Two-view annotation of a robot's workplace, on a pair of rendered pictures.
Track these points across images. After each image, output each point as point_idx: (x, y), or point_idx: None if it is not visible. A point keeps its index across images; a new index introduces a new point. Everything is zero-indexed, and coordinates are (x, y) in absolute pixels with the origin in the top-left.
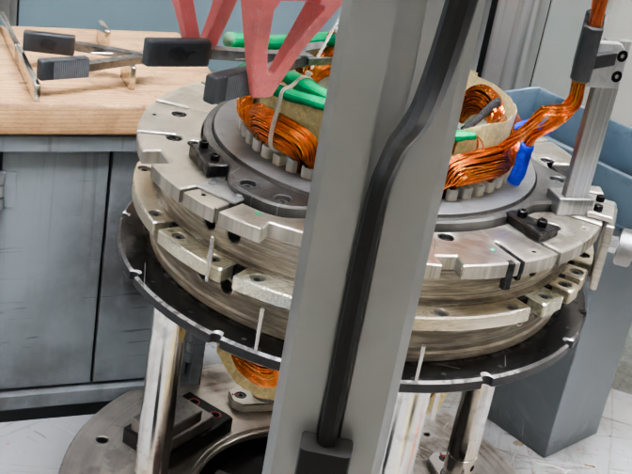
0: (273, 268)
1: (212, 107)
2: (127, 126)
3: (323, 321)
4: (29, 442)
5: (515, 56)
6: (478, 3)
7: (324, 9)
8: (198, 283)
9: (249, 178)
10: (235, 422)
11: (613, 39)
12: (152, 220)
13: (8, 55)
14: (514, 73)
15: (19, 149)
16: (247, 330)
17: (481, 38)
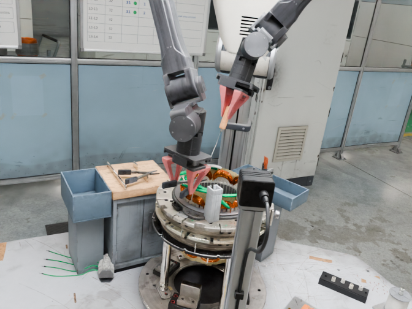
0: (197, 232)
1: (171, 188)
2: (148, 192)
3: (238, 272)
4: (127, 276)
5: (240, 153)
6: (260, 225)
7: (205, 173)
8: (177, 236)
9: (187, 210)
10: (180, 263)
11: (269, 169)
12: (164, 222)
13: (113, 175)
14: (240, 158)
15: (121, 202)
16: (191, 247)
17: (230, 149)
